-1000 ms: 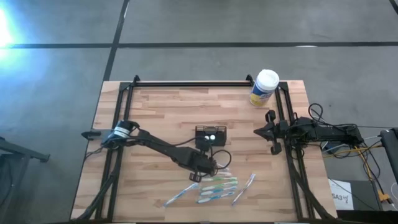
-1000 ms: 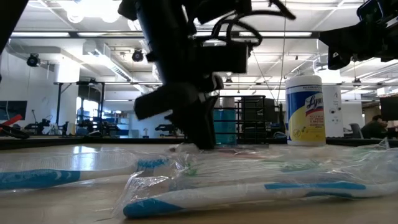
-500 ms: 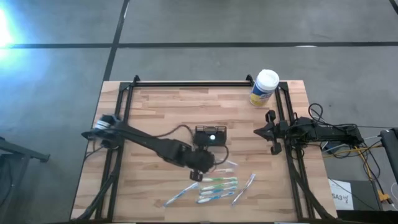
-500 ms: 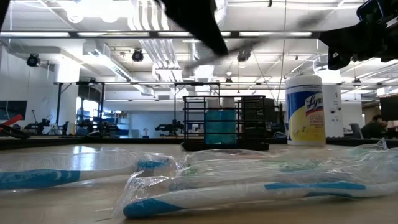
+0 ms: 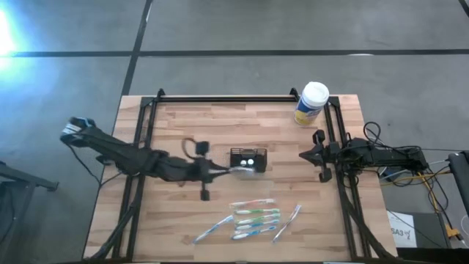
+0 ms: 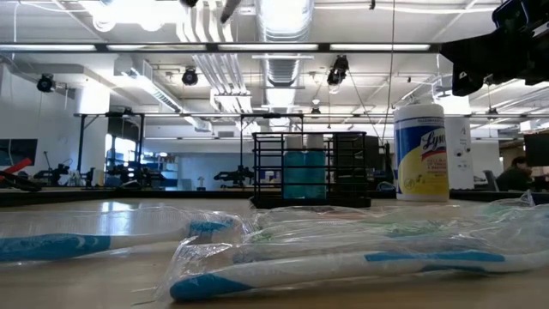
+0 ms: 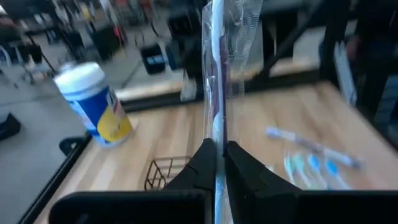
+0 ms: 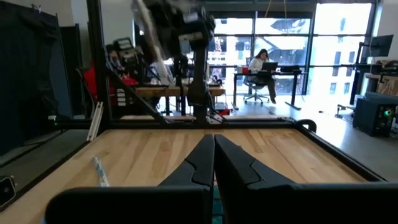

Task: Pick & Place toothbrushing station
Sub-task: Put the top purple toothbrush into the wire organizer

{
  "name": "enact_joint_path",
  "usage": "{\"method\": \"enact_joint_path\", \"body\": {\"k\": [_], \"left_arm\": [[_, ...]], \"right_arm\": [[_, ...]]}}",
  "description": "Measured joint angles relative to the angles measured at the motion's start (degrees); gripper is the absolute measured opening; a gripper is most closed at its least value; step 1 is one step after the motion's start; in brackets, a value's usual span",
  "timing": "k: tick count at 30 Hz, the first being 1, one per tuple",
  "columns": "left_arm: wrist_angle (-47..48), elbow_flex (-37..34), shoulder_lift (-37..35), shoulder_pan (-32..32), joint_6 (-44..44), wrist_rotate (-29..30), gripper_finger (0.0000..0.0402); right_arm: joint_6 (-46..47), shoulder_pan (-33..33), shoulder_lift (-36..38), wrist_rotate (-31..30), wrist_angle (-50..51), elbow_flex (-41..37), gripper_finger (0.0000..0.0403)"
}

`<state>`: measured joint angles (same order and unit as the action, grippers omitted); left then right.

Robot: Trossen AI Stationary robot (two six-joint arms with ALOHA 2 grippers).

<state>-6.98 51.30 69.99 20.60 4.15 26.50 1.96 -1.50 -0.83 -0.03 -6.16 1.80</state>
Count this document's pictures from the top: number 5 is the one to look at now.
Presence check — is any purple white toothbrush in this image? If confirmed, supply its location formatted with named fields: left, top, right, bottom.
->
left=271, top=204, right=303, bottom=244

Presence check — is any black wire caddy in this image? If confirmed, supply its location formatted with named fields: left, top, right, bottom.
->
left=229, top=147, right=269, bottom=174

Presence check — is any white printed paper sheet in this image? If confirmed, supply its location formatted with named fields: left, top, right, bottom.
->
left=386, top=209, right=418, bottom=249

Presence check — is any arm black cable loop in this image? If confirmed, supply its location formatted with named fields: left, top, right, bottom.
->
left=362, top=121, right=384, bottom=147
left=182, top=137, right=201, bottom=161

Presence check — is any white wipes canister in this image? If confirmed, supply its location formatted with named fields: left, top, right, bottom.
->
left=293, top=81, right=330, bottom=127

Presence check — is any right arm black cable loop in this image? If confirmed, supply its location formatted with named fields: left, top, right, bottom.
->
left=362, top=121, right=384, bottom=147

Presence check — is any orange white toothbrush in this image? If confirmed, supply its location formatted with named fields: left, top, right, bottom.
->
left=229, top=198, right=276, bottom=209

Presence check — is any black cable bundle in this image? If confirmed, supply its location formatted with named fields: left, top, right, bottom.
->
left=344, top=144, right=454, bottom=206

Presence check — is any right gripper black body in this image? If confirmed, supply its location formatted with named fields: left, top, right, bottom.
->
left=311, top=128, right=344, bottom=183

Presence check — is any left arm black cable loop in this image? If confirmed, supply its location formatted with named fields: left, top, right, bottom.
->
left=182, top=137, right=201, bottom=161

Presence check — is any black equipment box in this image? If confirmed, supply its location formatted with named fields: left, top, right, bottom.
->
left=396, top=211, right=469, bottom=264

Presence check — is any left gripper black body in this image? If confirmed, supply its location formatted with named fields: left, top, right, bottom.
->
left=185, top=141, right=214, bottom=202

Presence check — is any white cable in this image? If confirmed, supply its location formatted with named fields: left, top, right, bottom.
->
left=379, top=159, right=451, bottom=181

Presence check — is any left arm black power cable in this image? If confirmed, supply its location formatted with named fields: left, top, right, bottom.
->
left=64, top=142, right=124, bottom=186

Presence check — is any yellow cable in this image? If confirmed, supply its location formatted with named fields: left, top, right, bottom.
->
left=380, top=171, right=463, bottom=241

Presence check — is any black metal stand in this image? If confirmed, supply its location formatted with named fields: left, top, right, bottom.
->
left=0, top=161, right=59, bottom=257
left=447, top=150, right=469, bottom=217

